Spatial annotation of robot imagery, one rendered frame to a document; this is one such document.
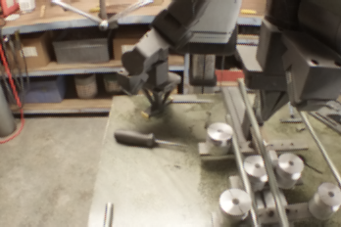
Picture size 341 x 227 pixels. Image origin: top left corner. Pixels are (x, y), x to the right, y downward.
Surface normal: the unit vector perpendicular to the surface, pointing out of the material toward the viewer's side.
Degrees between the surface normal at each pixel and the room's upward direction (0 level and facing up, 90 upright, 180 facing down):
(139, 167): 0
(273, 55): 92
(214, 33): 90
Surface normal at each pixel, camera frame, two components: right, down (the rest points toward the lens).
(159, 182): 0.00, -0.78
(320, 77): 0.00, 0.65
